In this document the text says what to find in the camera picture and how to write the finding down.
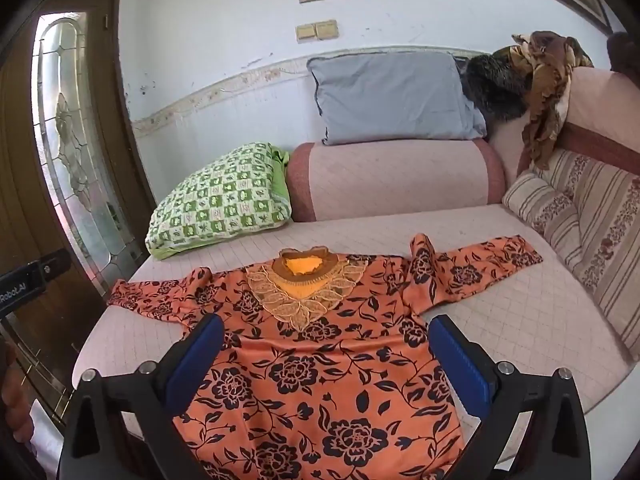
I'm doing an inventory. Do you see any orange floral blouse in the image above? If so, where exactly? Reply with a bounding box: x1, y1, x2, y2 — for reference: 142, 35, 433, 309
107, 232, 544, 480

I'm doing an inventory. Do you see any pink quilted sofa bed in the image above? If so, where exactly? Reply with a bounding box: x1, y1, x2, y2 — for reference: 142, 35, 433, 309
72, 67, 640, 480

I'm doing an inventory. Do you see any pink bolster cushion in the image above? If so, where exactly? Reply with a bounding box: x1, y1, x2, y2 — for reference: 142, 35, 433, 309
285, 138, 507, 223

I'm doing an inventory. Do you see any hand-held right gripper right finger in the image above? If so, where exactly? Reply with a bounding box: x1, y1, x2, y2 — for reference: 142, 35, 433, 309
429, 314, 591, 480

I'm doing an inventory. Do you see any large striped floral cushion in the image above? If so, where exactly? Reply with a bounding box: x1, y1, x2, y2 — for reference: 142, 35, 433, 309
532, 147, 640, 361

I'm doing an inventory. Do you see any wooden door with leaded glass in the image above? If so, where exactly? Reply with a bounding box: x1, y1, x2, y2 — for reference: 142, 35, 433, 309
0, 0, 157, 426

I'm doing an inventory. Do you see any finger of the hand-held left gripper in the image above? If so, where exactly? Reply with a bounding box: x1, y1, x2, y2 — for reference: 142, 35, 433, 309
27, 249, 72, 281

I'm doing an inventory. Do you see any person's left hand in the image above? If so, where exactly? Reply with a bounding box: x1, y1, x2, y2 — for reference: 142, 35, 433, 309
0, 345, 36, 446

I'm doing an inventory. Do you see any grey pillow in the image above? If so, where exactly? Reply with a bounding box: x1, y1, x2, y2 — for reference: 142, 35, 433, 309
306, 51, 488, 146

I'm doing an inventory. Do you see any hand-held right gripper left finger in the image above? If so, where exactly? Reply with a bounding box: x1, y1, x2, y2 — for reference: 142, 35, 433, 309
57, 314, 226, 480

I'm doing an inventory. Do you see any dark furry cloth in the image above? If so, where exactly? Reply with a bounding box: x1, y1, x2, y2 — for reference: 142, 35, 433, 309
457, 46, 531, 123

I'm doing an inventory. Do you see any green checked pillow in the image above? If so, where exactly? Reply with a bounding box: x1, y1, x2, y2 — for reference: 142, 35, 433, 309
145, 142, 293, 261

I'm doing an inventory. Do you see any brown patterned scarf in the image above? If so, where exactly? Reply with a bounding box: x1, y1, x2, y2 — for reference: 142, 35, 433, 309
511, 31, 595, 171

